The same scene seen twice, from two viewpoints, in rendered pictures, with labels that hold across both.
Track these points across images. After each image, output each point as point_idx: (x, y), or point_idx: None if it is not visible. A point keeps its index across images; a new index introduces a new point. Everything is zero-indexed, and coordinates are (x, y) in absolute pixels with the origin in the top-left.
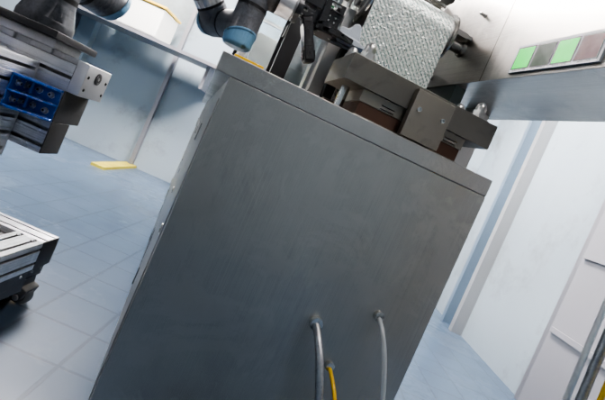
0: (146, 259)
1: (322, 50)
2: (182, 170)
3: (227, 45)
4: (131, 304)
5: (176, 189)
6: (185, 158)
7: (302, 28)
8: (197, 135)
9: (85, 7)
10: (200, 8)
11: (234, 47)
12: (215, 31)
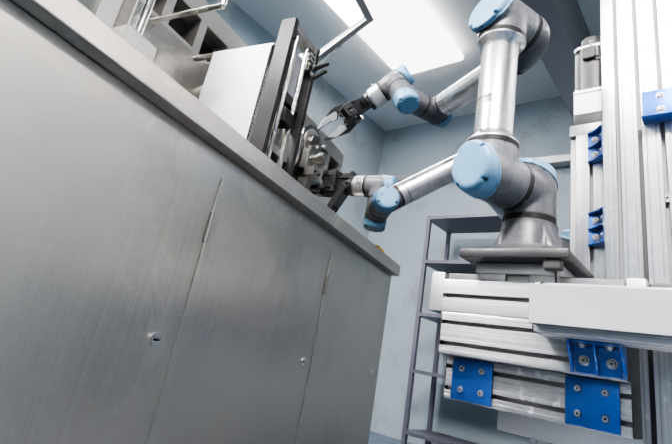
0: (352, 409)
1: (307, 185)
2: (325, 333)
3: (376, 227)
4: (371, 417)
5: (364, 347)
6: (263, 311)
7: (343, 196)
8: (335, 292)
9: (499, 205)
10: (403, 206)
11: (373, 229)
12: (385, 217)
